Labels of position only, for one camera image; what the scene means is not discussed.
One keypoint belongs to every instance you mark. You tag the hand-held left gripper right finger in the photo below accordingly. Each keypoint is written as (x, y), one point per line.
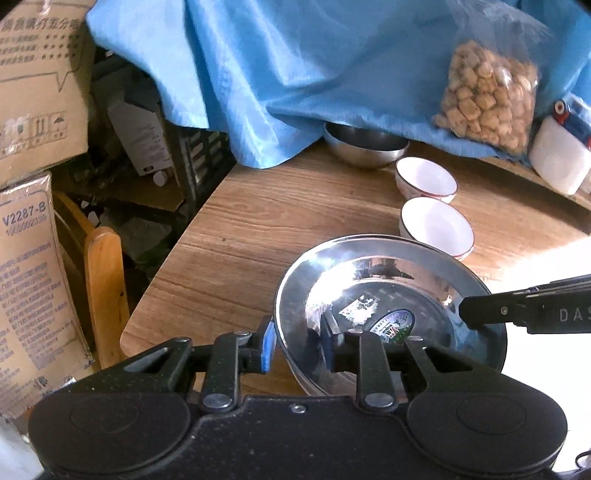
(330, 344)

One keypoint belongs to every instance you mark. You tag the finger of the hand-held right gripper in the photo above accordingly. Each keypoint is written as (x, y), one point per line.
(489, 311)

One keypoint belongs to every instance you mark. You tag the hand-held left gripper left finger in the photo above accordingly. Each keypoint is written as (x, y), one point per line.
(268, 346)

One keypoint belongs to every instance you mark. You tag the large steel basin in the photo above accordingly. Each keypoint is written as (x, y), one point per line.
(369, 286)

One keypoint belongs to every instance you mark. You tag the white bowl with red rim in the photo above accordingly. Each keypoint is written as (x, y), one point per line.
(427, 177)
(436, 226)

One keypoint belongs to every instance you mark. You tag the stainless steel bowl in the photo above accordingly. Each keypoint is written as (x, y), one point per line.
(364, 150)

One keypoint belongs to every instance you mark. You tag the white jug with blue lid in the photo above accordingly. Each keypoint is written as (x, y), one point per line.
(558, 152)

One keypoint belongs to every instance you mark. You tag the wooden chair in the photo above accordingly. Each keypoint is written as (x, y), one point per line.
(106, 286)

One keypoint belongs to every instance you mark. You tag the black plastic crate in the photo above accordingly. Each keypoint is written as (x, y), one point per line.
(203, 161)

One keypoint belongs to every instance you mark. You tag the clear bag of puffed snacks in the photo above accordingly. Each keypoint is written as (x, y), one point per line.
(485, 101)

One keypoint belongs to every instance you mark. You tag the cardboard box with taped edge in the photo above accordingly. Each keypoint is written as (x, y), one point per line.
(32, 286)

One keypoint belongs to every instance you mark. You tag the small white carton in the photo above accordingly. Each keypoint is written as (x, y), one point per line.
(138, 138)

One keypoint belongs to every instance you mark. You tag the light blue cloth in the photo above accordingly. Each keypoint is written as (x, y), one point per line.
(300, 60)

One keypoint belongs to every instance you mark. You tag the large cardboard box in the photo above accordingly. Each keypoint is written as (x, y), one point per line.
(41, 83)

